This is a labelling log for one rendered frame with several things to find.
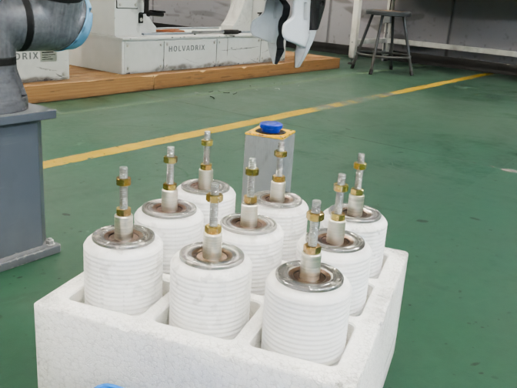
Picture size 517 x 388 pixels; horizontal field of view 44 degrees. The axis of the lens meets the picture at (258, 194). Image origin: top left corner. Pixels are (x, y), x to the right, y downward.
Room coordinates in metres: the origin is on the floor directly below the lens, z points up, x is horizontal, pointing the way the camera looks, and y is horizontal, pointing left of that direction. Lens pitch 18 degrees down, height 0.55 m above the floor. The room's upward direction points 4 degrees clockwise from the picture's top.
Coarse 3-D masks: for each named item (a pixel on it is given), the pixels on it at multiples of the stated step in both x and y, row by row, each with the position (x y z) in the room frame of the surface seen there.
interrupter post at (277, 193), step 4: (272, 184) 0.90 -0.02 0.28; (276, 184) 0.89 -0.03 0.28; (280, 184) 0.89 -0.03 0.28; (284, 184) 0.90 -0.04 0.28; (272, 188) 0.90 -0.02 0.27; (276, 188) 0.89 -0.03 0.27; (280, 188) 0.89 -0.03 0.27; (284, 188) 0.90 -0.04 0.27; (272, 192) 0.90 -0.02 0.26; (276, 192) 0.89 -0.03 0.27; (280, 192) 0.89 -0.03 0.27; (284, 192) 0.90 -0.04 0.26; (272, 196) 0.90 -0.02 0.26; (276, 196) 0.89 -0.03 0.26; (280, 196) 0.89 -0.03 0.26; (284, 196) 0.90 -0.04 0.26; (272, 200) 0.90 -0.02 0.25; (276, 200) 0.89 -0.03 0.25; (280, 200) 0.89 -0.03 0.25; (284, 200) 0.90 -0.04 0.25
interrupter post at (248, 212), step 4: (244, 204) 0.79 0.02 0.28; (256, 204) 0.79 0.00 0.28; (244, 208) 0.78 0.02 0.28; (248, 208) 0.78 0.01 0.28; (252, 208) 0.78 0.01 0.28; (256, 208) 0.79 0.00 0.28; (244, 212) 0.78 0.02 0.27; (248, 212) 0.78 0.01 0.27; (252, 212) 0.78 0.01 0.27; (256, 212) 0.79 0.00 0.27; (244, 216) 0.78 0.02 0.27; (248, 216) 0.78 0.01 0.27; (252, 216) 0.78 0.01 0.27; (256, 216) 0.79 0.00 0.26; (244, 220) 0.78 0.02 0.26; (248, 220) 0.78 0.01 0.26; (252, 220) 0.78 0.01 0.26; (256, 220) 0.79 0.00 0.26; (240, 224) 0.79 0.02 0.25; (244, 224) 0.78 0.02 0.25; (248, 224) 0.78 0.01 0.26; (252, 224) 0.78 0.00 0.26; (256, 224) 0.79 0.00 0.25
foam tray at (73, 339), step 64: (384, 256) 0.90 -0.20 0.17; (64, 320) 0.66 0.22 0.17; (128, 320) 0.65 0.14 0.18; (256, 320) 0.67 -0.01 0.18; (384, 320) 0.71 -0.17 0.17; (64, 384) 0.66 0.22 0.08; (128, 384) 0.63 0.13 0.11; (192, 384) 0.60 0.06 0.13; (256, 384) 0.58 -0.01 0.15; (320, 384) 0.56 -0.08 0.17
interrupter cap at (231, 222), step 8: (224, 216) 0.81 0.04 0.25; (232, 216) 0.81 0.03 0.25; (240, 216) 0.81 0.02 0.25; (264, 216) 0.82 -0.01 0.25; (224, 224) 0.78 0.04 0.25; (232, 224) 0.78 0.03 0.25; (264, 224) 0.79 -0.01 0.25; (272, 224) 0.79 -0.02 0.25; (240, 232) 0.76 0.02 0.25; (248, 232) 0.76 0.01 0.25; (256, 232) 0.76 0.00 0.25; (264, 232) 0.76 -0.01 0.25
